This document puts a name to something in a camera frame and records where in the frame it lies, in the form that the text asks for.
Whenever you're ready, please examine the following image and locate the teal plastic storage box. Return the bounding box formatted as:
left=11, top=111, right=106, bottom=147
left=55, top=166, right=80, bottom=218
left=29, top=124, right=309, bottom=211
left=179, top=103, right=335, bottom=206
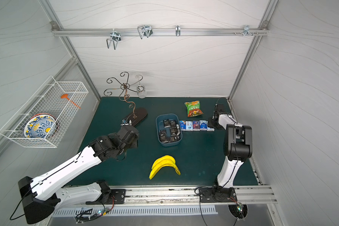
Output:
left=156, top=114, right=183, bottom=147

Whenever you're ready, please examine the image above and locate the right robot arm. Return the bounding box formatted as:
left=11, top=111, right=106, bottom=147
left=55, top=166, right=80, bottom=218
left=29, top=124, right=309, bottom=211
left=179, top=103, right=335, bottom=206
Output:
left=208, top=104, right=253, bottom=189

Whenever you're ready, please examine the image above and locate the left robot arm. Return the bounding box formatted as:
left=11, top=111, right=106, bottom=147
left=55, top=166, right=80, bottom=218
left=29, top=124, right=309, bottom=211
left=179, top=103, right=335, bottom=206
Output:
left=18, top=125, right=139, bottom=224

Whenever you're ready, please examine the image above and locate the green snack bag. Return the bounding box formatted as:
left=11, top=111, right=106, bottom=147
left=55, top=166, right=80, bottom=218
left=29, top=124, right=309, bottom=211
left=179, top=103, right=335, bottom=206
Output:
left=185, top=100, right=203, bottom=118

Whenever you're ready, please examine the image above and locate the metal scroll stand dark base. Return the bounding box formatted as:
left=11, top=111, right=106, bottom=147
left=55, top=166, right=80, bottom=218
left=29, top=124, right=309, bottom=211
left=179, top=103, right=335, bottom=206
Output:
left=103, top=72, right=148, bottom=127

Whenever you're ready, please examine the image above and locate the yellow banana bunch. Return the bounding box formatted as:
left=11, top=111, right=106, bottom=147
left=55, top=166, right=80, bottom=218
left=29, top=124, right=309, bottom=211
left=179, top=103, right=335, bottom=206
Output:
left=149, top=155, right=181, bottom=180

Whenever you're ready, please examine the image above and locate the clear glass cup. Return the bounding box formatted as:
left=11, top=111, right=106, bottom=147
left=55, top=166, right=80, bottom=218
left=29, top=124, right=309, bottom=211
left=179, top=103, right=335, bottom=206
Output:
left=136, top=74, right=147, bottom=99

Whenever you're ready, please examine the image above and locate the orange plastic spoon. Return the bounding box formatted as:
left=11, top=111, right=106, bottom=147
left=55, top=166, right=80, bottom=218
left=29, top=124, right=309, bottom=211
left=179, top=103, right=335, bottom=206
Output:
left=61, top=94, right=81, bottom=109

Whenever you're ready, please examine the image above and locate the blue yellow patterned plate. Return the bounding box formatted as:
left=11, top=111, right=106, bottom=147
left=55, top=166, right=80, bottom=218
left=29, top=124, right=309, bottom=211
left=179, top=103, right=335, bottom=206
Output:
left=24, top=114, right=57, bottom=138

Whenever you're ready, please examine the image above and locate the small metal hook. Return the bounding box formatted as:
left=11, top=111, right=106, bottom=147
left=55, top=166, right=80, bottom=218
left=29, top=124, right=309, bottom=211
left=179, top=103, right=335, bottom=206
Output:
left=175, top=25, right=181, bottom=37

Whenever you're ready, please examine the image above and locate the metal double hook left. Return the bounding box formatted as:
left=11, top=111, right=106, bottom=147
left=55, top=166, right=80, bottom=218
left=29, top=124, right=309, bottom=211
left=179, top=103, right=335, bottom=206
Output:
left=106, top=30, right=121, bottom=50

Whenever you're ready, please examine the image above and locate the metal double hook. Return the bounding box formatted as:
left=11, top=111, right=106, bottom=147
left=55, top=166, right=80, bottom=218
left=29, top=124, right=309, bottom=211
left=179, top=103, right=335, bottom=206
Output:
left=137, top=25, right=153, bottom=39
left=106, top=30, right=121, bottom=50

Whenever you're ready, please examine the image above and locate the metal double hook middle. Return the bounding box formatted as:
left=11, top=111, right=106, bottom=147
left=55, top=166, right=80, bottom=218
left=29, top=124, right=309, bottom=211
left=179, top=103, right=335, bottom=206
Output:
left=137, top=25, right=153, bottom=39

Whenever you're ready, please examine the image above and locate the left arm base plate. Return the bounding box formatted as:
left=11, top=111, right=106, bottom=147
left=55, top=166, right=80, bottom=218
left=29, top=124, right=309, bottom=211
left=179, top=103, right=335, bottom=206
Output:
left=85, top=189, right=126, bottom=205

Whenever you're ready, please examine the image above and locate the aluminium front rail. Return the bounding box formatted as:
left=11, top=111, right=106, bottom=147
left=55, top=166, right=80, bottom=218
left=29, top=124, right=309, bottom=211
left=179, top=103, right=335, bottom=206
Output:
left=45, top=185, right=278, bottom=205

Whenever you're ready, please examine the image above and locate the aluminium rail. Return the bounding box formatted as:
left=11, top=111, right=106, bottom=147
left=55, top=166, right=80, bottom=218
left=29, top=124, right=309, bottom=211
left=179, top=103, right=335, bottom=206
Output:
left=45, top=185, right=278, bottom=205
left=52, top=27, right=270, bottom=37

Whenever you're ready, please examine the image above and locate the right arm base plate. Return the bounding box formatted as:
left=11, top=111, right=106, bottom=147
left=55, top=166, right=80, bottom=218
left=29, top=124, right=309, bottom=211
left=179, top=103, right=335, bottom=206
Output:
left=195, top=186, right=238, bottom=203

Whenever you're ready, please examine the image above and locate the white wire basket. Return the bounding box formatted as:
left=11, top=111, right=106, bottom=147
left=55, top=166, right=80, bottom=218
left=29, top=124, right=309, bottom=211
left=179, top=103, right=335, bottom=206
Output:
left=0, top=76, right=89, bottom=148

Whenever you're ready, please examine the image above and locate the metal bracket hook right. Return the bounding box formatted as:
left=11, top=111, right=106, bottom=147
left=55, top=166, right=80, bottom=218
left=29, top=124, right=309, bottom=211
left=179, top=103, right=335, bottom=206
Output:
left=234, top=25, right=259, bottom=37

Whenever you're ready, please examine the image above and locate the aluminium top rail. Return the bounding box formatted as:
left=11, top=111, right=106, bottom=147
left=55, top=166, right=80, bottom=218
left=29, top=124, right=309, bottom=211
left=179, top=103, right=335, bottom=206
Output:
left=52, top=27, right=270, bottom=37

